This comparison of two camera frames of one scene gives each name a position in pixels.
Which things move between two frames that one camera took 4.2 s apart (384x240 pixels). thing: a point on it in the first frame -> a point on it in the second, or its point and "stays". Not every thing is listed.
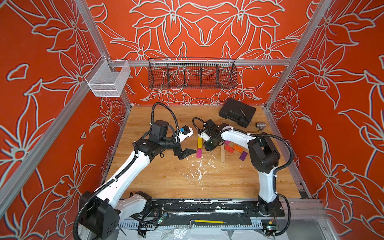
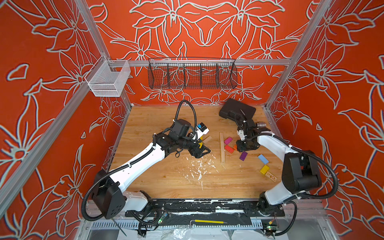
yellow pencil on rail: [210, 221] stays
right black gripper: [210, 146] -> [241, 147]
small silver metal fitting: [261, 125] stays
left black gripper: [182, 154] -> [199, 153]
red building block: [230, 150] stays
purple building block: [243, 156] stays
